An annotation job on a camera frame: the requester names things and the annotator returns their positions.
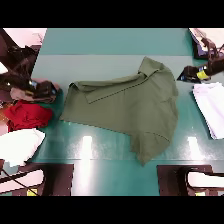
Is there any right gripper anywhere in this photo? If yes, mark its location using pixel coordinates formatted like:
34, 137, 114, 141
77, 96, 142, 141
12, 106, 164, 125
176, 65, 202, 84

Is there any white garment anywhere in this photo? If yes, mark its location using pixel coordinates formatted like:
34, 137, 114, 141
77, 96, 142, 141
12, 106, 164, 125
192, 81, 224, 141
0, 127, 47, 168

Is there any red garment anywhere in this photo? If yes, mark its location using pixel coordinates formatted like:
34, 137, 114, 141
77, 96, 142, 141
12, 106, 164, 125
3, 99, 55, 133

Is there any brown garment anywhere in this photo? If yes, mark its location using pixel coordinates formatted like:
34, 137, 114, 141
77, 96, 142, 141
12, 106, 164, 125
9, 78, 63, 105

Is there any olive green shirt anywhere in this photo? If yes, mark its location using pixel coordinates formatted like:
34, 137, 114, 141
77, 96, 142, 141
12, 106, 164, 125
59, 55, 180, 167

